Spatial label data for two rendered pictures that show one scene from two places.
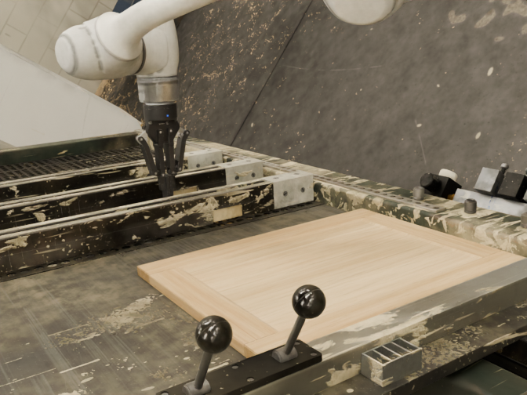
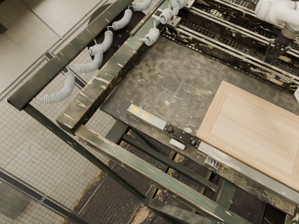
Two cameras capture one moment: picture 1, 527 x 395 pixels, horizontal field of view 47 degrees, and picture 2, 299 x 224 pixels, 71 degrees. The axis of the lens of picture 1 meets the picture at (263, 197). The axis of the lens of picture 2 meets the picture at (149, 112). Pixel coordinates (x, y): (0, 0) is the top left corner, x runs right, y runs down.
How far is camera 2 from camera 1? 0.68 m
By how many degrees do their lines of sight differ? 60
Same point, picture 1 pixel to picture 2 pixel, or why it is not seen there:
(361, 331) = (215, 153)
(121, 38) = (275, 17)
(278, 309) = (220, 127)
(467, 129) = not seen: outside the picture
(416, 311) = (233, 163)
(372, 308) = (234, 150)
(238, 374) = (181, 134)
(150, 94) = (284, 31)
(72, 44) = (260, 7)
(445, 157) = not seen: outside the picture
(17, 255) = (208, 49)
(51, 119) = not seen: outside the picture
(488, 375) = (230, 187)
